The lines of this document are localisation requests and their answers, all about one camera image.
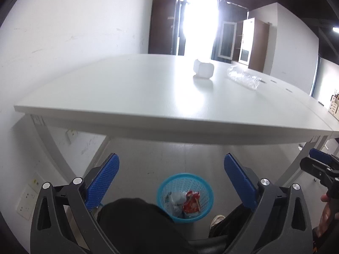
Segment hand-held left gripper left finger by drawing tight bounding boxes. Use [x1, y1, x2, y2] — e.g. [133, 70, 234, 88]
[30, 153, 120, 254]

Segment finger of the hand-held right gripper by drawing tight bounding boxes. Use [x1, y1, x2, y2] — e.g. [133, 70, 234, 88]
[300, 157, 339, 189]
[309, 148, 339, 166]

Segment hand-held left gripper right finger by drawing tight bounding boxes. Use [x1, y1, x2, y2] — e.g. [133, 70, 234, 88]
[224, 153, 314, 254]

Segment red snack wrapper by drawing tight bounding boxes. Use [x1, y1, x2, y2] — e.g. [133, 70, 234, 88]
[183, 190, 201, 215]

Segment blue plastic mesh basket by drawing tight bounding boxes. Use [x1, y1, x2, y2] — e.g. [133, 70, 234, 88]
[157, 173, 214, 223]

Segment clear plastic bag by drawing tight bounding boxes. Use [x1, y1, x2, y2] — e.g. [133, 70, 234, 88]
[165, 190, 189, 219]

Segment white cardboard box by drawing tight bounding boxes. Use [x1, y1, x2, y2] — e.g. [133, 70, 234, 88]
[193, 59, 214, 79]

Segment person's right hand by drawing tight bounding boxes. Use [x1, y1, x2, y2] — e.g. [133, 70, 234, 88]
[312, 193, 339, 240]

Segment white slanted table leg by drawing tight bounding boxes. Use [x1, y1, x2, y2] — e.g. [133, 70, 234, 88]
[275, 134, 329, 187]

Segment person's white shoe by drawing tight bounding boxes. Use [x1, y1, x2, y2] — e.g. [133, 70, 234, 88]
[210, 215, 226, 228]

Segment white desk organizer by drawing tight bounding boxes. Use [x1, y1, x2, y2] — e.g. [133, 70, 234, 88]
[328, 92, 339, 117]

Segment white curved table leg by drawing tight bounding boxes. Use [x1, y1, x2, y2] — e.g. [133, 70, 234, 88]
[30, 113, 88, 182]

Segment clear plastic wrap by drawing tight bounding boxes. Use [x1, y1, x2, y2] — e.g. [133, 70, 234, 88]
[227, 65, 262, 90]

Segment brown cabinet with glass doors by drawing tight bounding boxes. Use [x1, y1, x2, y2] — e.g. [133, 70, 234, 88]
[217, 18, 271, 73]

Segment dark brown door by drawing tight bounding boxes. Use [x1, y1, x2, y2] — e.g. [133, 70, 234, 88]
[148, 0, 186, 57]

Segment white wall socket panel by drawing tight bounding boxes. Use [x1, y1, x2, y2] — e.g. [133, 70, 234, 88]
[16, 173, 40, 221]

